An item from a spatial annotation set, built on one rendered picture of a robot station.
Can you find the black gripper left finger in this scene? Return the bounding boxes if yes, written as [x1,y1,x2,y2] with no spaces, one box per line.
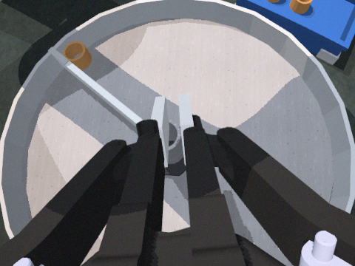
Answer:
[0,96,169,266]

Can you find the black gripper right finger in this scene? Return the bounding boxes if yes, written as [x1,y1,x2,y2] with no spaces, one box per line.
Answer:
[178,93,355,266]

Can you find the blue plastic crate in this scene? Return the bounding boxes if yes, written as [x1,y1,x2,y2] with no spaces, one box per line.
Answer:
[235,0,355,65]

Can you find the grey hollow cylinder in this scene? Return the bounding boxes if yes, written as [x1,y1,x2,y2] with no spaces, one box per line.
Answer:
[168,129,183,160]
[168,135,183,164]
[169,119,182,156]

